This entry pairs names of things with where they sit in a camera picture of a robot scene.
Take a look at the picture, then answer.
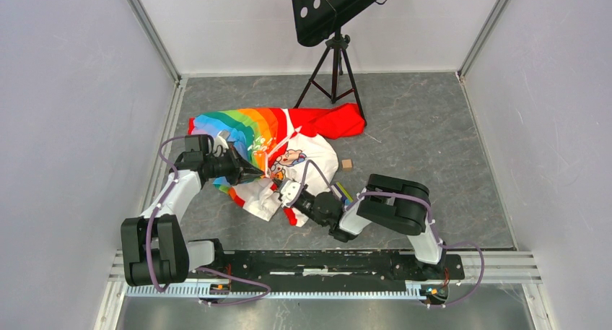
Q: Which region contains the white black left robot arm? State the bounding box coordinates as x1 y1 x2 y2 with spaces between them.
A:
121 134 265 292

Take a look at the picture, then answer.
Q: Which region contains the yellow green flat block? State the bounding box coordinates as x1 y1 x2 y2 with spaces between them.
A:
334 182 353 204

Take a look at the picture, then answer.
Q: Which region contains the small wooden cube block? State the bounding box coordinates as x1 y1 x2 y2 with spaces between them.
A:
340 159 353 170

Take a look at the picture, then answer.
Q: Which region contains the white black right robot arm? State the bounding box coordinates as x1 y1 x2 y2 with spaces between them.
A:
274 174 446 278

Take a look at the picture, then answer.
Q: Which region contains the rainbow cartoon zip jacket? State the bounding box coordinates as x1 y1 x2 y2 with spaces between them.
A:
188 103 365 221

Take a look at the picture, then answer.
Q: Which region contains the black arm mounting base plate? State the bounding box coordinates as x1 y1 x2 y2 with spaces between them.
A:
208 250 465 292

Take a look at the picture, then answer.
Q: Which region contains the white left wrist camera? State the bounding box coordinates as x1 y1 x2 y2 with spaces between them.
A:
214 130 230 151

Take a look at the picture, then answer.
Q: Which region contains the black music stand tripod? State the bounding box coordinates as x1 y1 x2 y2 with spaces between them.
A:
292 0 387 118

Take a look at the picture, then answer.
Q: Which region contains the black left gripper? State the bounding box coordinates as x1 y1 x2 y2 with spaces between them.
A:
204 144 264 186

